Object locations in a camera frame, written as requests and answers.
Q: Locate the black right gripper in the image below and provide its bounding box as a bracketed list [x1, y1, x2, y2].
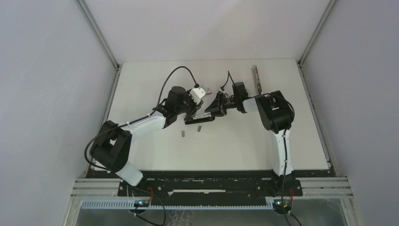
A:
[205, 92, 238, 117]

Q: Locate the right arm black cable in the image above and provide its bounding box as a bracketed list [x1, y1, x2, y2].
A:
[219, 71, 304, 226]

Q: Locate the black stapler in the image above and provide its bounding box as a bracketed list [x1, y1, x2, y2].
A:
[184, 113, 215, 125]

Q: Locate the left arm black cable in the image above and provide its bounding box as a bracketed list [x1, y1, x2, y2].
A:
[84, 65, 200, 225]

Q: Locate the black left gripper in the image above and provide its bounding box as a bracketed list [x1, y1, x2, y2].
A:
[176, 89, 203, 117]

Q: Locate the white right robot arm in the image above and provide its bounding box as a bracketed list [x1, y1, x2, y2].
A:
[205, 82, 295, 177]

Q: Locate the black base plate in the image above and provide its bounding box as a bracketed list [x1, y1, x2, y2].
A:
[73, 169, 336, 207]

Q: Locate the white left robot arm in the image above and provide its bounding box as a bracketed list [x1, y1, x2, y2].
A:
[85, 86, 207, 196]

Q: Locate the aluminium frame rail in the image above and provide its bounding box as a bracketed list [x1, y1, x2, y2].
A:
[76, 0, 122, 170]

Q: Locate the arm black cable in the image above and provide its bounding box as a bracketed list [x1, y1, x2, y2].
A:
[219, 71, 304, 226]
[84, 65, 200, 225]

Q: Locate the white cable duct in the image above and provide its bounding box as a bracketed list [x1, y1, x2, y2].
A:
[81, 199, 275, 210]

